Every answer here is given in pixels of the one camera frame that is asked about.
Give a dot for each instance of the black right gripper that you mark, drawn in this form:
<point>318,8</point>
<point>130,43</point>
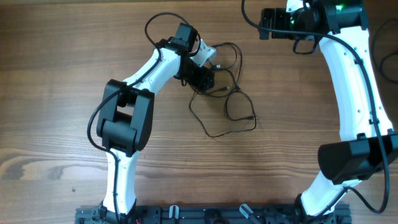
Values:
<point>265,23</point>

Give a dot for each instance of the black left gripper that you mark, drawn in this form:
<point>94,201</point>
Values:
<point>203,81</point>

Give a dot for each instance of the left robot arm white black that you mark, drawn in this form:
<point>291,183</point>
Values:
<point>126,111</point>

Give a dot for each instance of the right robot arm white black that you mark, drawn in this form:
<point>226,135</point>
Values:
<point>368,142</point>

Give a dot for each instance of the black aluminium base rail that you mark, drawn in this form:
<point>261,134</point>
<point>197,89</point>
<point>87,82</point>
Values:
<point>277,213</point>

